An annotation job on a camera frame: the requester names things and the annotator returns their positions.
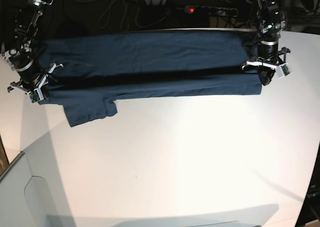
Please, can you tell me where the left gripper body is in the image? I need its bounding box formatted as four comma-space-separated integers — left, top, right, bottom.
241, 46, 291, 71

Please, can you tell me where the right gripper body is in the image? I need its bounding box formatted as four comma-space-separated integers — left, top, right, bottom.
7, 63, 63, 96

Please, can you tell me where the dark blue T-shirt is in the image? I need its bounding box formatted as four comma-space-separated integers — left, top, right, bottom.
39, 30, 262, 127

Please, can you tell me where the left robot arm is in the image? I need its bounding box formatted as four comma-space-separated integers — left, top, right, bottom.
241, 0, 291, 86

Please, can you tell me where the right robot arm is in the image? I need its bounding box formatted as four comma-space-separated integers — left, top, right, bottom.
0, 0, 63, 104

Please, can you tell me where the grey panel at table corner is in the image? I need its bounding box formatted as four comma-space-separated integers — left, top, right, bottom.
0, 151, 76, 227

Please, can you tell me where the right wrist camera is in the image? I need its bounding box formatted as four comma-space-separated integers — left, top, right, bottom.
26, 87, 45, 104

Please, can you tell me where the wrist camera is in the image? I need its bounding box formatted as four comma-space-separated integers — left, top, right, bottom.
275, 63, 291, 79
26, 87, 45, 104

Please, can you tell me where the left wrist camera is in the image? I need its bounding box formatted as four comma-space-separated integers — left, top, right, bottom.
275, 63, 291, 79

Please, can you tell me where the grey looped cable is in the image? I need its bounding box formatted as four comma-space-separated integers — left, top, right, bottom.
97, 0, 173, 30

